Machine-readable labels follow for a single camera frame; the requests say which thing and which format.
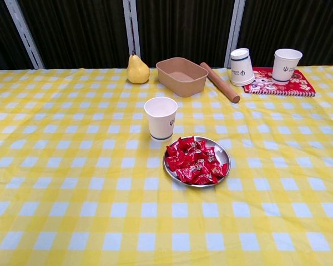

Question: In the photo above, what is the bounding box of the white metal frame post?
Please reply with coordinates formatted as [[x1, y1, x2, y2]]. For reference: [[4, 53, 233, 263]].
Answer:
[[224, 0, 246, 69], [122, 0, 142, 69], [4, 0, 46, 70]]

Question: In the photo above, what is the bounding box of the round metal plate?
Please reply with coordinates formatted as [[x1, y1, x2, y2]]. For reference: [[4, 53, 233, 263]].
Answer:
[[163, 136, 231, 188]]

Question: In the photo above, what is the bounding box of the yellow white checkered tablecloth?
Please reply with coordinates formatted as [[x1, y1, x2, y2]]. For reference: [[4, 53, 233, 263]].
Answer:
[[0, 65, 333, 266]]

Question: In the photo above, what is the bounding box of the brown paper food tray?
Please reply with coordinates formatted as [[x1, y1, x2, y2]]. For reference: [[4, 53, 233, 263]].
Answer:
[[155, 57, 209, 98]]

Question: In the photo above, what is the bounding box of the yellow pear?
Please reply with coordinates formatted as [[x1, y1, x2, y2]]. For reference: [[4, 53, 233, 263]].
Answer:
[[127, 54, 151, 84]]

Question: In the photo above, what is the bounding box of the red spiral notebook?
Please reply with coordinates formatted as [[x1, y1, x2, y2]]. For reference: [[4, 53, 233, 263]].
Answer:
[[243, 66, 316, 98]]

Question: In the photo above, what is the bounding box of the white paper cup blue logo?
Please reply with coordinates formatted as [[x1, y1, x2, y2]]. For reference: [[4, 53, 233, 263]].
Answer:
[[271, 48, 303, 85], [144, 96, 179, 142]]

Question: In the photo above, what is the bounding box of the black pleated curtain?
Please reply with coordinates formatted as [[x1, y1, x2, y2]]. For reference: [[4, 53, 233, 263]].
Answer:
[[0, 0, 333, 70]]

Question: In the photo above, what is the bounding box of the wooden rolling pin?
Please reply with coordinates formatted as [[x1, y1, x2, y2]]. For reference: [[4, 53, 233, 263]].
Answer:
[[199, 62, 241, 104]]

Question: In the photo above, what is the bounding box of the inverted white paper cup stack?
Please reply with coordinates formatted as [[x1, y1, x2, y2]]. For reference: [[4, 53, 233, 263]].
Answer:
[[229, 47, 255, 87]]

